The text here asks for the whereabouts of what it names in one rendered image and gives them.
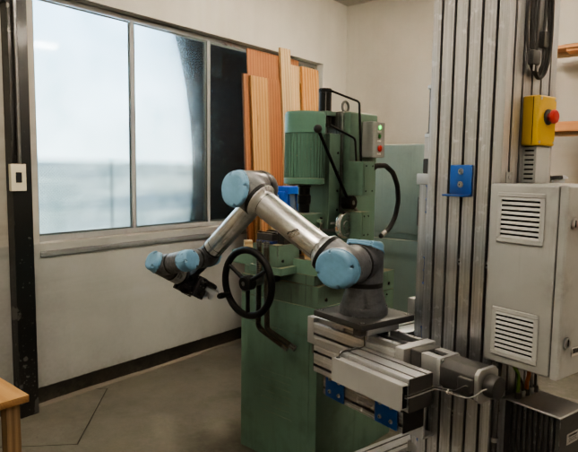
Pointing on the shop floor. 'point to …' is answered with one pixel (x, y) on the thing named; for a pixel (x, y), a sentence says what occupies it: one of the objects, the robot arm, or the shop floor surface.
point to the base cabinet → (294, 391)
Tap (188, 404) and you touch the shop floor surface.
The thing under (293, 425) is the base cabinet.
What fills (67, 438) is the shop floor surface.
